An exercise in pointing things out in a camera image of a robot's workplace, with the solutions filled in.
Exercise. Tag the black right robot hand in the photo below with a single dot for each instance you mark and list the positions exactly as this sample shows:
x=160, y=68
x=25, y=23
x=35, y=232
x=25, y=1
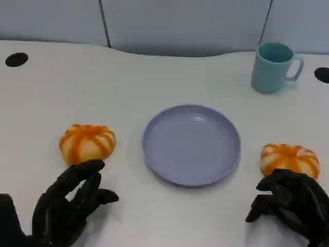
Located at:
x=303, y=200

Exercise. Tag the pale green mug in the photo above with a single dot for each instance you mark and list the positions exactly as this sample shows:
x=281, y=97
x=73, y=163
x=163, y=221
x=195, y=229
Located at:
x=268, y=74

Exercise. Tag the grey partition panel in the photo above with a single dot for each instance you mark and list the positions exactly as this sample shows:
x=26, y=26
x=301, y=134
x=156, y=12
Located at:
x=51, y=18
x=185, y=23
x=300, y=20

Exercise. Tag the orange white toy bread roll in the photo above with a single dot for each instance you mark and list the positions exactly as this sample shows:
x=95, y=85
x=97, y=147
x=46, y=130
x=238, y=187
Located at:
x=87, y=142
x=288, y=158

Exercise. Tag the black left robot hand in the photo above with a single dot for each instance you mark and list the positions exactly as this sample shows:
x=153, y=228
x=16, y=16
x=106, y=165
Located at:
x=56, y=211

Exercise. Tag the lilac plate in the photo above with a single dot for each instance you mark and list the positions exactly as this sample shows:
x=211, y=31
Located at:
x=191, y=146

